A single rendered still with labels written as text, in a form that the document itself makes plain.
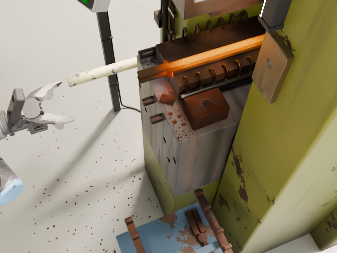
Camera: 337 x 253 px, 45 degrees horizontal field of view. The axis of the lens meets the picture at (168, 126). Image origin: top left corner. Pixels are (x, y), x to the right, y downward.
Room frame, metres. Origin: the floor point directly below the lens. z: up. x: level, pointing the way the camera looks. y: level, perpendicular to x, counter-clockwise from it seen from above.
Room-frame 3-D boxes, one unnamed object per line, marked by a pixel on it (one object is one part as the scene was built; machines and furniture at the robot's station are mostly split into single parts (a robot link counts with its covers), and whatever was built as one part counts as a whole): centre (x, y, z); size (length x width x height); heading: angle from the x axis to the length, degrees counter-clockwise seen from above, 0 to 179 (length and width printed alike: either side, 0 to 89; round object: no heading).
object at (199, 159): (0.88, -0.21, 0.69); 0.56 x 0.38 x 0.45; 114
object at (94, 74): (1.12, 0.23, 0.62); 0.44 x 0.05 x 0.05; 114
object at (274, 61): (0.61, -0.23, 1.27); 0.09 x 0.02 x 0.17; 24
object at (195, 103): (0.71, -0.11, 0.95); 0.12 x 0.09 x 0.07; 114
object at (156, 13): (1.25, 0.05, 0.80); 0.06 x 0.03 x 0.04; 24
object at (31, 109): (0.63, 0.43, 0.97); 0.12 x 0.08 x 0.09; 114
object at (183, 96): (0.81, -0.19, 0.95); 0.34 x 0.03 x 0.03; 114
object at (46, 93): (0.72, 0.37, 0.97); 0.09 x 0.03 x 0.06; 150
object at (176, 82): (0.93, -0.18, 0.96); 0.42 x 0.20 x 0.09; 114
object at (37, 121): (0.62, 0.37, 1.00); 0.09 x 0.05 x 0.02; 78
